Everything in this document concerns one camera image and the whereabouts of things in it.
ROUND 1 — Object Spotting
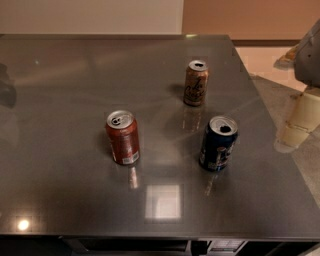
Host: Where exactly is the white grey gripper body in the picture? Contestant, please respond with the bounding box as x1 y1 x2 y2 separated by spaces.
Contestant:
274 19 320 88

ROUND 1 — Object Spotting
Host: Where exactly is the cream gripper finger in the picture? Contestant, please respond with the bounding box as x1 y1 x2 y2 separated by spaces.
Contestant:
274 87 320 153

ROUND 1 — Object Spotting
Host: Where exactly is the red coke can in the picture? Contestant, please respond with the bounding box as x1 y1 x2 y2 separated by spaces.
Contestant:
105 110 140 165

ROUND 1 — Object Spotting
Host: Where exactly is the dark blue soda can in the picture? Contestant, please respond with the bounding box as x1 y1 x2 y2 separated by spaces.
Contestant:
199 116 238 171

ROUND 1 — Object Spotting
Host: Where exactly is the orange La Croix can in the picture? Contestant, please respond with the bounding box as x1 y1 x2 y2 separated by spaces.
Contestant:
183 60 209 107

